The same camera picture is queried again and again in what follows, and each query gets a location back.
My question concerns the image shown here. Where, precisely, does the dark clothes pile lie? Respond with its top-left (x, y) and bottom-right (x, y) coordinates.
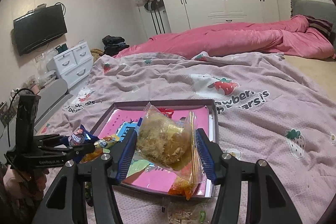
top-left (102, 35), bottom-right (129, 56)

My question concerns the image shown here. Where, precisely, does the pink Chinese workbook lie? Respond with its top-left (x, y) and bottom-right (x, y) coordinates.
top-left (97, 105), bottom-right (211, 193)

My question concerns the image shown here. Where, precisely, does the green pouch with yellow cake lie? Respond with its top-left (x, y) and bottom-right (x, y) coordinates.
top-left (126, 159), bottom-right (151, 177)

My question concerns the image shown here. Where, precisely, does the yellow wafer bar packet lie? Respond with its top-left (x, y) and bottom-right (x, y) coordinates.
top-left (80, 134), bottom-right (120, 164)

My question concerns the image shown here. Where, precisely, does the striped dark pillow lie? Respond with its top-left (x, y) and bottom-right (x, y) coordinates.
top-left (305, 15), bottom-right (333, 39)

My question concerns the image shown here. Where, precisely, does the grey bed headboard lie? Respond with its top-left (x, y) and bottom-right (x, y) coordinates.
top-left (290, 0), bottom-right (335, 48)

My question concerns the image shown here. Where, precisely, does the white drawer cabinet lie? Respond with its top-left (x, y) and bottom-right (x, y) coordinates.
top-left (47, 42), bottom-right (93, 89)

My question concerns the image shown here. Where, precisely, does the orange rice cracker packet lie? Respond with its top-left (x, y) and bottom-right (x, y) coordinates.
top-left (167, 177), bottom-right (198, 200)

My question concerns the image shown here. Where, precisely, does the red candy tube packet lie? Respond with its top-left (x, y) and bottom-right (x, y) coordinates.
top-left (158, 107), bottom-right (174, 119)

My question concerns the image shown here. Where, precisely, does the black wall television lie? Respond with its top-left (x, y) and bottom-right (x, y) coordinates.
top-left (13, 4), bottom-right (67, 56)

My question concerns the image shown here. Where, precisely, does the clear nougat cracker packet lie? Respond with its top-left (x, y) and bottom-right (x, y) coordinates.
top-left (162, 198), bottom-right (213, 223)

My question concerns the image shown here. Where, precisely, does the clear meat floss cake packet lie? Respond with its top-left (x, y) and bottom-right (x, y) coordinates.
top-left (136, 103), bottom-right (203, 184)

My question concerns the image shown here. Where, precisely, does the blue oreo packet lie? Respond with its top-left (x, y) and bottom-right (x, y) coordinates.
top-left (68, 125), bottom-right (98, 147)

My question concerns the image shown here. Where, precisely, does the grey bench seat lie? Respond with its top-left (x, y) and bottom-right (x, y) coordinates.
top-left (34, 79), bottom-right (72, 134)

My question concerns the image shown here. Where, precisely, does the pink quilt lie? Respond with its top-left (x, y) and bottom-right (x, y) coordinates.
top-left (116, 15), bottom-right (335, 60)

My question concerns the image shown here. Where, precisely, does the dark shallow box tray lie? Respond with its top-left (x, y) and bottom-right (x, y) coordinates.
top-left (89, 99), bottom-right (220, 200)

